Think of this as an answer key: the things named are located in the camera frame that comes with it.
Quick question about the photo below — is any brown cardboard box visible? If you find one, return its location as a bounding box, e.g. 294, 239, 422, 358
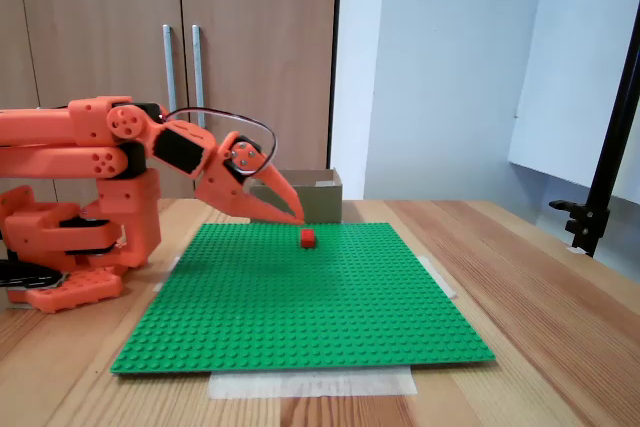
249, 168, 344, 224

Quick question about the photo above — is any green lego baseplate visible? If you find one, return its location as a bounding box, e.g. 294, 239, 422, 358
109, 221, 497, 377

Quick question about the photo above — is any masking tape strip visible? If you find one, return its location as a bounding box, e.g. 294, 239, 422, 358
208, 365, 419, 401
417, 255, 459, 300
151, 255, 182, 293

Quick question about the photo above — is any wooden wardrobe cabinet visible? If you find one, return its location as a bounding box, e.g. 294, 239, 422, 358
0, 0, 344, 201

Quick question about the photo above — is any red black servo wire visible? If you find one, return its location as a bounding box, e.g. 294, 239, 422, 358
158, 106, 278, 179

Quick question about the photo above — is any silver cabinet door handle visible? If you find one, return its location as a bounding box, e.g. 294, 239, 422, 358
191, 24, 207, 129
161, 24, 179, 121

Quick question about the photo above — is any black camera stand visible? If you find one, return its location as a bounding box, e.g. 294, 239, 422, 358
548, 26, 640, 259

